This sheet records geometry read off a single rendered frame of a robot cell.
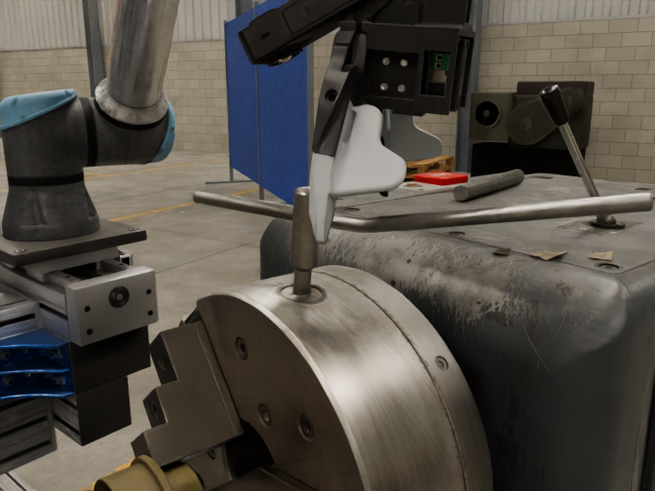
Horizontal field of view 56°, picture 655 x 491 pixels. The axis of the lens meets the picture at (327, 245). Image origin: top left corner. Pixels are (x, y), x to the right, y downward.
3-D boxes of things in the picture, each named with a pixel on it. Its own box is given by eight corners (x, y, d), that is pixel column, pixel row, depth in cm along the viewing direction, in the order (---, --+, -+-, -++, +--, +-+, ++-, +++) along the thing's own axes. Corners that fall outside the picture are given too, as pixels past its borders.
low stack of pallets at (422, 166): (402, 181, 953) (403, 153, 942) (454, 185, 912) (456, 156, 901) (366, 192, 848) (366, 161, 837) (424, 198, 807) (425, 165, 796)
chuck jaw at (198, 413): (254, 433, 57) (210, 317, 60) (278, 419, 53) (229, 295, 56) (139, 479, 50) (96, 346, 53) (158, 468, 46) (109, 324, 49)
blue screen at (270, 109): (205, 183, 928) (197, 18, 870) (256, 180, 954) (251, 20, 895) (270, 248, 551) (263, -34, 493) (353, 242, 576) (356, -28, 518)
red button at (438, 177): (438, 183, 100) (439, 170, 99) (468, 187, 95) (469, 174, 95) (412, 187, 96) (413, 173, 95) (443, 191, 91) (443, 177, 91)
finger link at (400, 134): (438, 205, 51) (436, 120, 44) (370, 194, 53) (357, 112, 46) (446, 177, 53) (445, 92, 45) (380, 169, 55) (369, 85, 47)
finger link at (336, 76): (327, 144, 37) (364, 21, 39) (304, 141, 37) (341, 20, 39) (345, 178, 41) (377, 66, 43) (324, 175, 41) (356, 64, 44)
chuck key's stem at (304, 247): (282, 326, 50) (289, 190, 46) (292, 317, 52) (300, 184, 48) (306, 333, 49) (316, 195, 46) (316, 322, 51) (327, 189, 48)
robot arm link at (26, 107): (2, 170, 104) (-9, 89, 100) (86, 166, 110) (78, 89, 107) (9, 179, 94) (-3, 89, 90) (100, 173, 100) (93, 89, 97)
